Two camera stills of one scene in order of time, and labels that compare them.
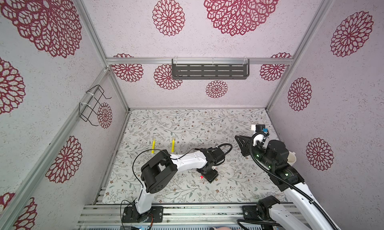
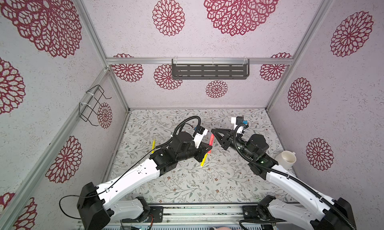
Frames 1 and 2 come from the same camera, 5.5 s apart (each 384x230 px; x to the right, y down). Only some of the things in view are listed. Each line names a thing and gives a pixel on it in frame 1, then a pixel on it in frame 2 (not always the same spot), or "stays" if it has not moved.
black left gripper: (211, 177) -> (200, 151)
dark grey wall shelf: (188, 69) stays
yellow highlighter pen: (153, 146) stays
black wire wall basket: (89, 107) stays
